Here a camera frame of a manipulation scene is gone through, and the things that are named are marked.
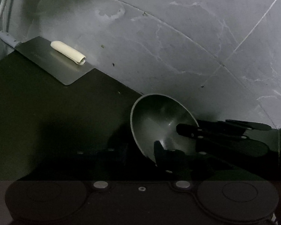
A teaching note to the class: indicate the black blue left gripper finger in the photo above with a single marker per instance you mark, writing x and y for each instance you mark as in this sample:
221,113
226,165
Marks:
177,164

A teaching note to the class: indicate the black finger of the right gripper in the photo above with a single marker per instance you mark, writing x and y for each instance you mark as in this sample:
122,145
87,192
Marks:
226,136

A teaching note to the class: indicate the steel bowl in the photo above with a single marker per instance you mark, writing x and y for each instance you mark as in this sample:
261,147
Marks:
154,117

